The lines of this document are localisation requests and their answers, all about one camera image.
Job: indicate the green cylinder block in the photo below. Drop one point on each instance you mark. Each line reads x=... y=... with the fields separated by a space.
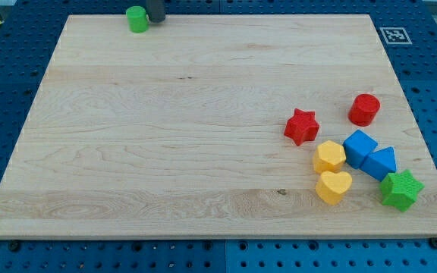
x=137 y=19

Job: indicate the wooden board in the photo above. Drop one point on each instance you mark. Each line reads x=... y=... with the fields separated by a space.
x=178 y=133

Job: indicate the red star block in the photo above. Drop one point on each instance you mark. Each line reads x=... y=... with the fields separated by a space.
x=302 y=127

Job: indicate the yellow hexagon block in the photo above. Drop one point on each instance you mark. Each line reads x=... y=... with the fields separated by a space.
x=329 y=156

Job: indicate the yellow heart block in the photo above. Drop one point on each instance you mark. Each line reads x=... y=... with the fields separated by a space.
x=331 y=187

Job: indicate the blue cube block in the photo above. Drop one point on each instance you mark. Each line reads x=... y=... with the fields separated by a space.
x=357 y=147

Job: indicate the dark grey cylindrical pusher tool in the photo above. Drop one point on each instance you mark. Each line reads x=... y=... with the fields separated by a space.
x=156 y=10

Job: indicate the red cylinder block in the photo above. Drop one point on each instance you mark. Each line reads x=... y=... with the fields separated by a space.
x=364 y=109

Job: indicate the blue triangle block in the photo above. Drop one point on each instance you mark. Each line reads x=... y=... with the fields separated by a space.
x=380 y=163

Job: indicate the green star block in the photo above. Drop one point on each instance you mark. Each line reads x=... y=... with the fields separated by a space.
x=400 y=190

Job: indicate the white fiducial marker tag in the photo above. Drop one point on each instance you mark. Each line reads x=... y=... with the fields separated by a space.
x=395 y=36

